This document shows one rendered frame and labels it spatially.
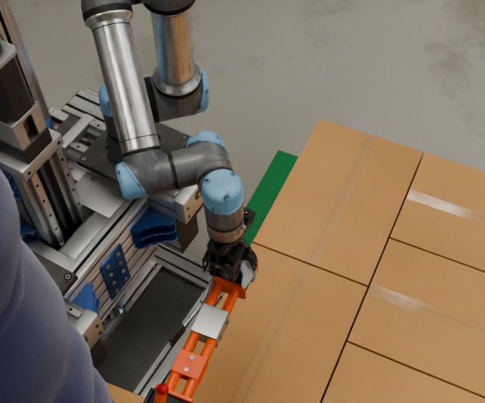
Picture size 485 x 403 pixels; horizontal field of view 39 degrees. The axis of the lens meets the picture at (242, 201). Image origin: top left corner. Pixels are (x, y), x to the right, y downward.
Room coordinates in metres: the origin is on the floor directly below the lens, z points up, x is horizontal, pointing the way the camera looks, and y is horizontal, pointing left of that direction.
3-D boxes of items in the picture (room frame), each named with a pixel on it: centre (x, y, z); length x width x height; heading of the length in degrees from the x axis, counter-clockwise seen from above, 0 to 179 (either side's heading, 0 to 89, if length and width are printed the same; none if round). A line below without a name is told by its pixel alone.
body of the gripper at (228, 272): (0.77, 0.04, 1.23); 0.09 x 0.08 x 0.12; 156
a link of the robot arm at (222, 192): (0.78, 0.04, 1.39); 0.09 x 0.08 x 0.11; 14
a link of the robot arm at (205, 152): (0.87, 0.08, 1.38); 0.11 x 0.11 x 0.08; 14
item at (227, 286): (0.79, 0.02, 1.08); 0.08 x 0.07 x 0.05; 156
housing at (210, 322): (0.67, 0.08, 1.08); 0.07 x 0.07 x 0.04; 66
